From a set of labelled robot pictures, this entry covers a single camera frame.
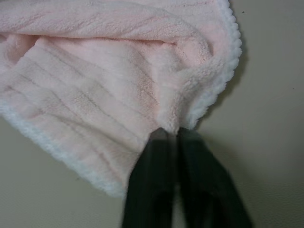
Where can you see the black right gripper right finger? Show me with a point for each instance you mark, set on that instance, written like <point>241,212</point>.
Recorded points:
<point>202,180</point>

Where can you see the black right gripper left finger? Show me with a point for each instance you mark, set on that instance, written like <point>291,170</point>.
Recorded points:
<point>148,180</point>

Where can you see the pink fleece towel white trim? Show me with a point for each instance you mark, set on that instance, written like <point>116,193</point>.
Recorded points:
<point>99,90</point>

